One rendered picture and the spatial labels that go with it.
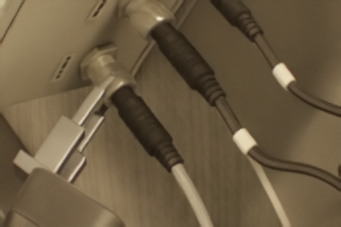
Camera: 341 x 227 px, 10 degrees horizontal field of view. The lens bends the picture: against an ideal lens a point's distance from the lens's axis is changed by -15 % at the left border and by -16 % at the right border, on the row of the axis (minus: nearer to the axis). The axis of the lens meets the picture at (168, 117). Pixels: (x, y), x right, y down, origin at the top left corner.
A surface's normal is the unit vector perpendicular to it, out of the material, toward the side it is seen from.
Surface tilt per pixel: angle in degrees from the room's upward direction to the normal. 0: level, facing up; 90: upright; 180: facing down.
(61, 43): 133
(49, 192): 50
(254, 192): 90
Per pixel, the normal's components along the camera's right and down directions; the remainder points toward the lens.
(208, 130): -0.71, 0.15
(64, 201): 0.01, -0.51
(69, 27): 0.55, 0.72
